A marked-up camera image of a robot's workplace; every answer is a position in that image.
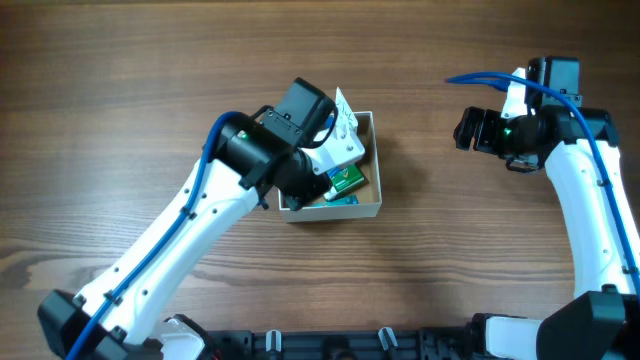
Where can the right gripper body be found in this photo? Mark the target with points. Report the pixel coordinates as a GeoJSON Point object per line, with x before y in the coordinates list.
{"type": "Point", "coordinates": [480, 131]}

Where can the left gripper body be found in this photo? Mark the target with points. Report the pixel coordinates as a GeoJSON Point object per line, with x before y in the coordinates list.
{"type": "Point", "coordinates": [310, 185]}

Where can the green soap box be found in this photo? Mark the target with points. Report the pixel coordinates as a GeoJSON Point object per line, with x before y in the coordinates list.
{"type": "Point", "coordinates": [343, 181]}

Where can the white cream tube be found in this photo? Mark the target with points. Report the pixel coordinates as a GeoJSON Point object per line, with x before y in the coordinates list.
{"type": "Point", "coordinates": [346, 118]}

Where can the teal toothpaste tube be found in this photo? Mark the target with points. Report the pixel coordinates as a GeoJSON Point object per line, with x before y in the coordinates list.
{"type": "Point", "coordinates": [344, 201]}

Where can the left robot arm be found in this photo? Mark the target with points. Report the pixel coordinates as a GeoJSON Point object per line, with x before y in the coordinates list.
{"type": "Point", "coordinates": [117, 315]}

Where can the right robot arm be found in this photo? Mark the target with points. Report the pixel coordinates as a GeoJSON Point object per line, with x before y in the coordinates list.
{"type": "Point", "coordinates": [544, 126]}

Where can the white open cardboard box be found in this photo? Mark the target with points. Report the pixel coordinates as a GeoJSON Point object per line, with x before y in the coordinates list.
{"type": "Point", "coordinates": [369, 195]}

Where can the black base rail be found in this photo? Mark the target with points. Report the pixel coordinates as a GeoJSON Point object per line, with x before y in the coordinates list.
{"type": "Point", "coordinates": [385, 343]}

